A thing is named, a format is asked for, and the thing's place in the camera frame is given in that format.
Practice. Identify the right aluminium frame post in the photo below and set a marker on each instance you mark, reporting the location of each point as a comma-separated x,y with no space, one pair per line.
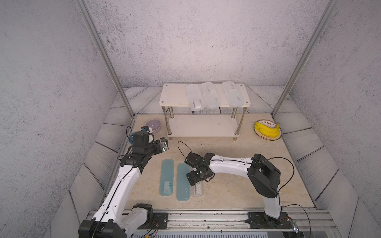
316,34

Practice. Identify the green pencil case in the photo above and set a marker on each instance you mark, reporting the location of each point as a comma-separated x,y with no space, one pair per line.
167,178
183,186

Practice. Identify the aluminium frame post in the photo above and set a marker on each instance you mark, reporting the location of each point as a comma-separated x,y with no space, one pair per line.
86,16
316,34

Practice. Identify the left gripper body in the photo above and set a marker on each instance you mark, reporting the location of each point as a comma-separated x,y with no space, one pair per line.
155,148

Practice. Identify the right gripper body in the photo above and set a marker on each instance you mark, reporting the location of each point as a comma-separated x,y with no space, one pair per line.
195,176

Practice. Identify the left aluminium frame post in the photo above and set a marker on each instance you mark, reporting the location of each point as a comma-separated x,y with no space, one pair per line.
86,16

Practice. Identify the yellow banana bunch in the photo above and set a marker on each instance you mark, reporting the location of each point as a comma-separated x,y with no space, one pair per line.
267,131

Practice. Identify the purple bowl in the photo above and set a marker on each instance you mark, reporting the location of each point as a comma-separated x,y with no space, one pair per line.
154,125

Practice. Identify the white two-tier shelf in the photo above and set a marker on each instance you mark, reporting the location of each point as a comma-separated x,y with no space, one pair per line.
181,121

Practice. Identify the right green pencil case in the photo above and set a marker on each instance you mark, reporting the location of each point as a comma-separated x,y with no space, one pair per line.
183,186

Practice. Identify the blue bowl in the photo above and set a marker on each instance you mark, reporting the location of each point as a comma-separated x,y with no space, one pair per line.
130,139

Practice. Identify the round enamel plate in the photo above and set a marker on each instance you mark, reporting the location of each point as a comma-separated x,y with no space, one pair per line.
270,124

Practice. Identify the left green pencil case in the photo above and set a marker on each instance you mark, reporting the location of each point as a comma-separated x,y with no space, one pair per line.
167,178

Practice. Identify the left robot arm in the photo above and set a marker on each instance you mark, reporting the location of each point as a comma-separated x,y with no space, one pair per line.
108,221

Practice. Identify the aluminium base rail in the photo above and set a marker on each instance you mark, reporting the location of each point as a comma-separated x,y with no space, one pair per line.
297,222

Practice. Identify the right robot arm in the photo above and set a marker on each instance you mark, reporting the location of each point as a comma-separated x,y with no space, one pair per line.
264,176

